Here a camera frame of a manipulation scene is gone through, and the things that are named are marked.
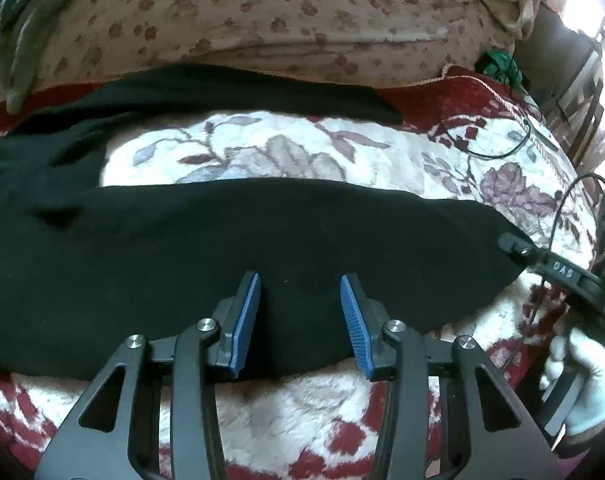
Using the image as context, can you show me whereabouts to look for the black pants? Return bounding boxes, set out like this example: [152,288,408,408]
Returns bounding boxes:
[0,62,533,381]

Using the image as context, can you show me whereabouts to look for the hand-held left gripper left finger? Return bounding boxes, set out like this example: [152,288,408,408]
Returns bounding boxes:
[34,271,262,480]

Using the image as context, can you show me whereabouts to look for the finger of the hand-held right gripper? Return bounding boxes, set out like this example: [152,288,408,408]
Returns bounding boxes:
[497,232,602,311]

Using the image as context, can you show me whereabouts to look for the beige floral pillow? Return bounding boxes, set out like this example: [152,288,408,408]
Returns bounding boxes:
[0,0,538,106]

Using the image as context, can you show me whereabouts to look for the thin black cable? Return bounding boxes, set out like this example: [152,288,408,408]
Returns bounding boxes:
[445,119,532,159]
[499,173,605,378]

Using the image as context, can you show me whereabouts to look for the person's right hand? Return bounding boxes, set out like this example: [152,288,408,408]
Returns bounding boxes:
[539,327,605,437]

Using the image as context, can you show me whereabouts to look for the red white floral blanket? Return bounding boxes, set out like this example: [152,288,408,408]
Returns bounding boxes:
[0,72,603,480]

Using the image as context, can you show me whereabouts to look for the grey-green cloth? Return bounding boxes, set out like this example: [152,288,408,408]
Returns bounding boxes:
[0,0,68,113]

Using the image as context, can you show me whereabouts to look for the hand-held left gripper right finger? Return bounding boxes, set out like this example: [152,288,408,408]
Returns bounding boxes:
[339,272,558,480]

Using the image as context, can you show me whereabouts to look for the green cloth item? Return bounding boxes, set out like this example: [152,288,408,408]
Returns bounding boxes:
[475,47,525,88]

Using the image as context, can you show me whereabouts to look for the dark wooden furniture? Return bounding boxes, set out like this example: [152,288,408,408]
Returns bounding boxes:
[512,2,605,176]

